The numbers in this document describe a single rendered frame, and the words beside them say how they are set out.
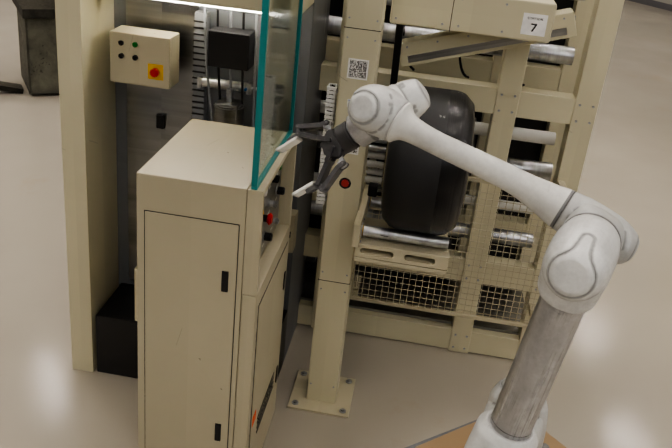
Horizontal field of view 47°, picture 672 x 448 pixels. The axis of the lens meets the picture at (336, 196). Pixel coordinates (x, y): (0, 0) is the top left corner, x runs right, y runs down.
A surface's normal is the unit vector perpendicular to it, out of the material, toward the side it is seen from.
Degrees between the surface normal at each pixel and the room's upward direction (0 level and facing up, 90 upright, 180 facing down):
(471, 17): 90
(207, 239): 90
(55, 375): 0
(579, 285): 82
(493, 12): 90
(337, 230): 90
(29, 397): 0
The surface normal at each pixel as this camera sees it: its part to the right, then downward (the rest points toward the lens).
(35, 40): 0.44, 0.41
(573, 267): -0.44, 0.24
